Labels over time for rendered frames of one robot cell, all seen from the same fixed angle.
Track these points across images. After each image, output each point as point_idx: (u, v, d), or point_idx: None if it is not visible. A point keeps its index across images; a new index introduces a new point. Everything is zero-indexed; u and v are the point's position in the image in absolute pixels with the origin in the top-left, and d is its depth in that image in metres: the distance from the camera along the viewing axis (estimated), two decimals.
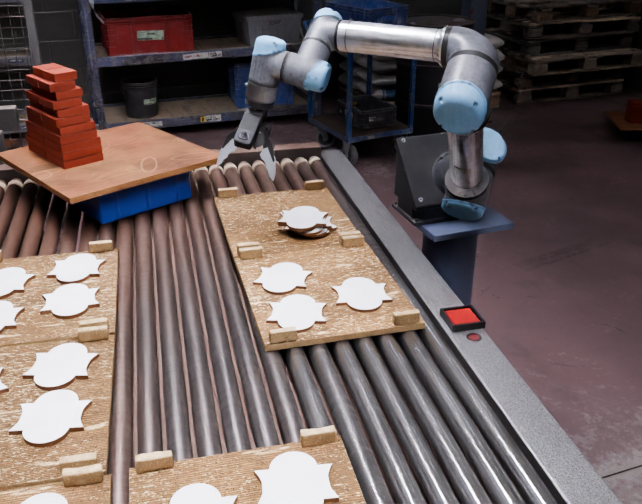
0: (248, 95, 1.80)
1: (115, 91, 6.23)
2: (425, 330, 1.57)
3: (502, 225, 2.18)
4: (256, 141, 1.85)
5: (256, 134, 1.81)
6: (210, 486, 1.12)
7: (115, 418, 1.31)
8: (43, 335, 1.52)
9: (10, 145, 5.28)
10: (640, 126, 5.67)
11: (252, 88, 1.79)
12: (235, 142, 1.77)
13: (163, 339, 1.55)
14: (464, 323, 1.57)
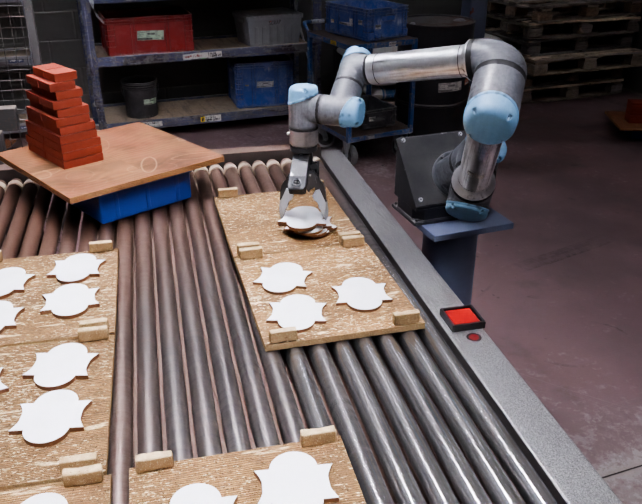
0: (292, 143, 1.87)
1: (115, 91, 6.23)
2: (425, 330, 1.57)
3: (502, 225, 2.18)
4: (308, 184, 1.91)
5: (307, 178, 1.87)
6: (210, 486, 1.12)
7: (115, 418, 1.31)
8: (43, 335, 1.52)
9: (10, 145, 5.28)
10: (640, 126, 5.67)
11: (294, 136, 1.86)
12: (290, 190, 1.84)
13: (163, 339, 1.55)
14: (464, 323, 1.57)
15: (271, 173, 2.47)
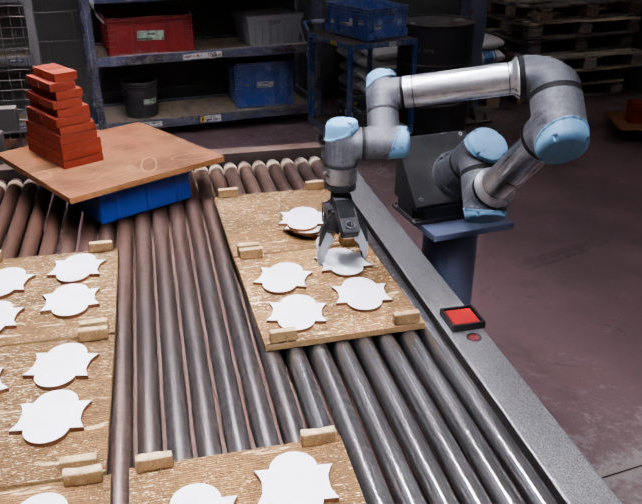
0: (334, 183, 1.71)
1: (115, 91, 6.23)
2: (425, 330, 1.57)
3: (502, 225, 2.18)
4: None
5: (355, 218, 1.72)
6: (210, 486, 1.12)
7: (115, 418, 1.31)
8: (43, 335, 1.52)
9: (10, 145, 5.28)
10: (640, 126, 5.67)
11: (337, 175, 1.69)
12: (345, 234, 1.68)
13: (163, 339, 1.55)
14: (464, 323, 1.57)
15: (271, 173, 2.47)
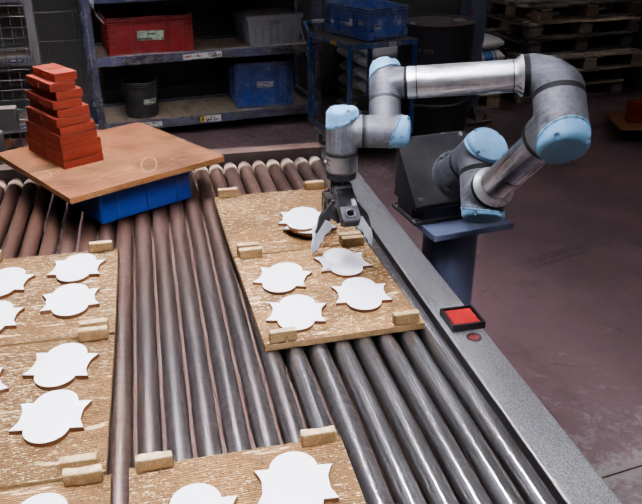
0: (334, 171, 1.69)
1: (115, 91, 6.23)
2: (425, 330, 1.57)
3: (502, 225, 2.18)
4: None
5: (356, 207, 1.71)
6: (210, 486, 1.12)
7: (115, 418, 1.31)
8: (43, 335, 1.52)
9: (10, 145, 5.28)
10: (640, 126, 5.67)
11: (338, 163, 1.68)
12: (345, 223, 1.66)
13: (163, 339, 1.55)
14: (464, 323, 1.57)
15: (271, 173, 2.47)
